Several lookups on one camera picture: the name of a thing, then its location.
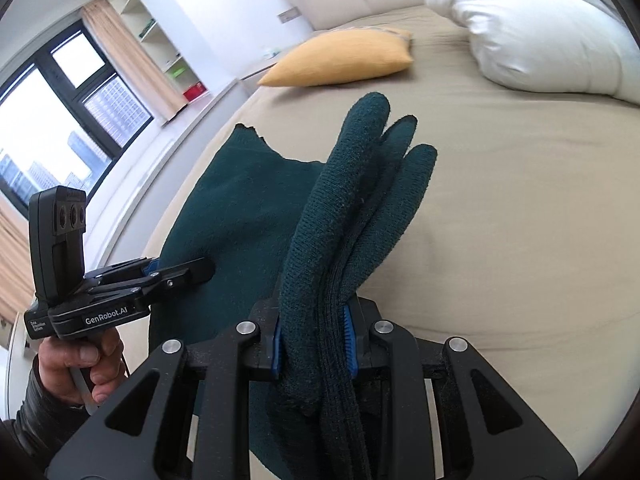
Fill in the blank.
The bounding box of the dark green sweater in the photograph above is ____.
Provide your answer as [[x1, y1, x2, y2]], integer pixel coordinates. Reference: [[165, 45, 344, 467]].
[[149, 92, 437, 479]]

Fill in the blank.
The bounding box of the left hand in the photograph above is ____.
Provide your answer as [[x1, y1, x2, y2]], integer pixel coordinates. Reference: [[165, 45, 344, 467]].
[[38, 328, 125, 404]]

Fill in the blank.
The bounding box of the black jacket sleeve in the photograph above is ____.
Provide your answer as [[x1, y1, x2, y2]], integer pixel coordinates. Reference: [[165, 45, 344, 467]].
[[1, 358, 89, 479]]

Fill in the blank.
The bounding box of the black framed window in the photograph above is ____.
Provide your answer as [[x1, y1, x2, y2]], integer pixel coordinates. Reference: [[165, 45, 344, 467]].
[[1, 22, 153, 214]]

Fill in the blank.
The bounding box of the beige curtain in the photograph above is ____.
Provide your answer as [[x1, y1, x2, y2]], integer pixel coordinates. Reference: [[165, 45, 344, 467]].
[[80, 0, 188, 122]]

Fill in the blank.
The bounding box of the red box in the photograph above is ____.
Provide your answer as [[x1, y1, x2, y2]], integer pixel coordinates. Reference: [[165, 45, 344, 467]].
[[183, 81, 206, 102]]

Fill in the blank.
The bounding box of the beige bed sheet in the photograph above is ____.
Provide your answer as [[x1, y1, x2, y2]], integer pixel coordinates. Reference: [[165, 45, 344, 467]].
[[122, 6, 639, 479]]

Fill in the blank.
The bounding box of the green box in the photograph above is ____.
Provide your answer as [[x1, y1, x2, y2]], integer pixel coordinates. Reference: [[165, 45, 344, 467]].
[[168, 66, 186, 78]]

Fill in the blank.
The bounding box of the white nightstand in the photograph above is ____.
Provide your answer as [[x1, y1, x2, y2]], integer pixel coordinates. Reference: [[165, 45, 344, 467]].
[[240, 54, 280, 96]]

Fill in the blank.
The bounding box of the yellow pillow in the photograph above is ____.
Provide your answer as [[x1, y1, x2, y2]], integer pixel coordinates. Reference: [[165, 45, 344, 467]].
[[258, 26, 413, 88]]

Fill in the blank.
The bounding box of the white folded duvet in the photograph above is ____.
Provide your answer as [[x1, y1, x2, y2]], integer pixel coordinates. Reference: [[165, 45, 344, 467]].
[[425, 0, 639, 104]]

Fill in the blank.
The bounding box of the black camera module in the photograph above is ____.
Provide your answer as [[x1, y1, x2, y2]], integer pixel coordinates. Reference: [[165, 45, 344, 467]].
[[28, 185, 87, 304]]

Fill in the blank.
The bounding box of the white wall shelf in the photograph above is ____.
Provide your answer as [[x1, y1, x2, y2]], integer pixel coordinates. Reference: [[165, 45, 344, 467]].
[[107, 0, 200, 95]]

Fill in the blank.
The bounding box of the wall socket panel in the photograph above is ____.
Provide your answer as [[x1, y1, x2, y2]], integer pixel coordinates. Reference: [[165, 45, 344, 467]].
[[278, 6, 300, 24]]

